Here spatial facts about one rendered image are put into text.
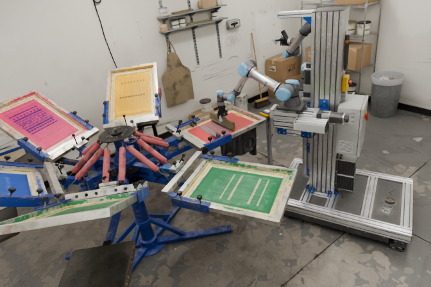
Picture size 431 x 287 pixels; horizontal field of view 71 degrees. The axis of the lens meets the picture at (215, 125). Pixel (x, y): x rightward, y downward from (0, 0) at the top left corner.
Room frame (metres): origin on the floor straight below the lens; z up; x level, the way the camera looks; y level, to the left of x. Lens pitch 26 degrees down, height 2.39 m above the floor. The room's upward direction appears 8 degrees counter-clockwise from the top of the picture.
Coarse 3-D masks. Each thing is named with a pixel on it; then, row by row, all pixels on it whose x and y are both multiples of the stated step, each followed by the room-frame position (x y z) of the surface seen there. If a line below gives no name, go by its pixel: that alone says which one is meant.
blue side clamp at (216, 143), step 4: (224, 136) 2.55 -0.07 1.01; (228, 136) 2.57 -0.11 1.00; (216, 140) 2.50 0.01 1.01; (220, 140) 2.51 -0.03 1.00; (224, 140) 2.54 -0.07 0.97; (228, 140) 2.56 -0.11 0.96; (208, 144) 2.45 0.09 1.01; (212, 144) 2.47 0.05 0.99; (216, 144) 2.49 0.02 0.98; (220, 144) 2.51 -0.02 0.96; (208, 148) 2.44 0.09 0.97; (212, 148) 2.46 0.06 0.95
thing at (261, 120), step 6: (228, 108) 3.27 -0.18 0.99; (234, 108) 3.26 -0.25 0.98; (240, 108) 3.21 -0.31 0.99; (246, 114) 3.07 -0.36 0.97; (252, 114) 3.01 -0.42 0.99; (198, 120) 3.04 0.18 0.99; (204, 120) 3.08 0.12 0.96; (258, 120) 2.83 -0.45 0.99; (264, 120) 2.83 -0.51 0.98; (186, 126) 2.96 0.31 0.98; (246, 126) 2.74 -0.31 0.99; (252, 126) 2.74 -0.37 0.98; (234, 132) 2.65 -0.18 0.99; (240, 132) 2.66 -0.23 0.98
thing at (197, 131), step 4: (228, 116) 3.13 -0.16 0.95; (232, 116) 3.11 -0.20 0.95; (236, 116) 3.10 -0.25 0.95; (240, 116) 3.08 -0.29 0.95; (212, 120) 3.07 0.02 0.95; (204, 124) 3.00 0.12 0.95; (208, 124) 2.98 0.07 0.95; (212, 124) 2.97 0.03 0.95; (216, 124) 2.96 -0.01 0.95; (220, 124) 2.94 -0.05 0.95; (196, 128) 2.93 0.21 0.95; (200, 128) 2.92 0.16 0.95; (212, 128) 2.88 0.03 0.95; (216, 128) 2.87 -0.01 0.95; (192, 132) 2.85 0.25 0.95; (196, 132) 2.84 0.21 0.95; (200, 132) 2.83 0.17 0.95; (204, 132) 2.82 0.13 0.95; (196, 136) 2.74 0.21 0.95
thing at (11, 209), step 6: (114, 180) 2.23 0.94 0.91; (0, 210) 1.97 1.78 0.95; (6, 210) 1.96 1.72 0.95; (12, 210) 1.95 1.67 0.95; (0, 216) 1.90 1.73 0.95; (6, 216) 1.89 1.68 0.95; (12, 216) 1.88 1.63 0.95; (6, 234) 1.68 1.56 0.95; (12, 234) 1.67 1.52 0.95; (0, 240) 1.63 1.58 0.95
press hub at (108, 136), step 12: (108, 132) 2.37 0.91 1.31; (120, 132) 2.31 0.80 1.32; (132, 132) 2.31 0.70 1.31; (120, 144) 2.29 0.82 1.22; (132, 156) 2.31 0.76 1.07; (132, 168) 2.22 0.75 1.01; (132, 180) 2.20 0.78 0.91; (132, 204) 2.28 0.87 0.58; (144, 204) 2.32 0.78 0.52; (144, 216) 2.29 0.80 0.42; (144, 228) 2.27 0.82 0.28; (144, 240) 2.27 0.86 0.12; (156, 240) 2.30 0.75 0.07; (156, 252) 2.20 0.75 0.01
